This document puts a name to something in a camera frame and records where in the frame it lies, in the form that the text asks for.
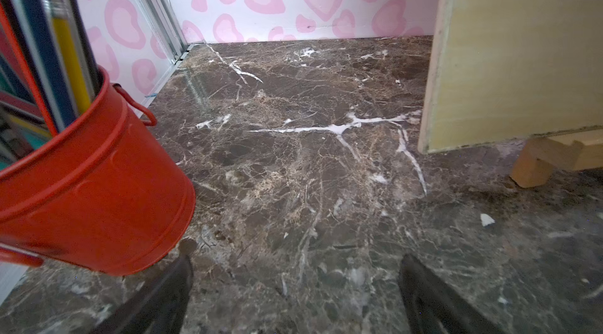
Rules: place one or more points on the wooden easel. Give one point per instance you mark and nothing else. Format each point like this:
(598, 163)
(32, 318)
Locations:
(571, 152)

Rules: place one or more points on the coloured pencils bundle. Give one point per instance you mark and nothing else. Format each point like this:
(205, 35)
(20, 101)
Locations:
(49, 76)

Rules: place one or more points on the plywood board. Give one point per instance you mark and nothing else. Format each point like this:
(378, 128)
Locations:
(512, 69)

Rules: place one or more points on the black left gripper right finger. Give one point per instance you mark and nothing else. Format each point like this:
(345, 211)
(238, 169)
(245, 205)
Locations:
(432, 306)

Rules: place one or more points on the red metal bucket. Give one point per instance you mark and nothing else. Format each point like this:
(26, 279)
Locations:
(103, 194)

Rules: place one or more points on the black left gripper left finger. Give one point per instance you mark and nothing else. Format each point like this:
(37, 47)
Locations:
(159, 307)

